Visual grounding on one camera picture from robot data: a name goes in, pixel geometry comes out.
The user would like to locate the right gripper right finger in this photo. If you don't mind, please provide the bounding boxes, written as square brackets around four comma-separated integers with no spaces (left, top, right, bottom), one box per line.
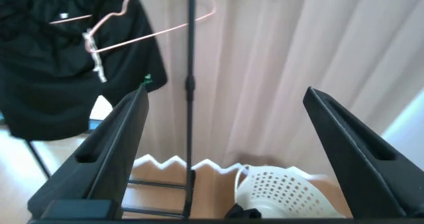
[303,86,424,219]

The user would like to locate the pink clothes hanger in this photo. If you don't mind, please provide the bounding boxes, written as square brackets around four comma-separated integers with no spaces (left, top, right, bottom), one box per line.
[83,0,218,55]
[48,14,93,26]

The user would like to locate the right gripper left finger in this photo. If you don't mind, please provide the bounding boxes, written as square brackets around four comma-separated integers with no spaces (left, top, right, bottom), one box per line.
[27,84,150,221]

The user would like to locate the black garment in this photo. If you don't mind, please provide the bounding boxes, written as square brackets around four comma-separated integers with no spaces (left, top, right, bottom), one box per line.
[225,203,263,219]

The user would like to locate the black shorts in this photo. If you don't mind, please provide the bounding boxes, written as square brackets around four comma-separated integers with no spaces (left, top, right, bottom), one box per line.
[0,0,169,142]

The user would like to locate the beige curtain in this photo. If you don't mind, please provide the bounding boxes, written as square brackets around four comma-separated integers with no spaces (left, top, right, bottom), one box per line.
[131,0,424,182]

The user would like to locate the white laundry basket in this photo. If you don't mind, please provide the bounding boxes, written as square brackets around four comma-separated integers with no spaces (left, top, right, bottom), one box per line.
[233,164,347,219]

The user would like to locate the black clothes rack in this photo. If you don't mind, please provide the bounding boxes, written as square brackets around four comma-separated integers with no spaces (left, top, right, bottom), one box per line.
[24,0,197,219]

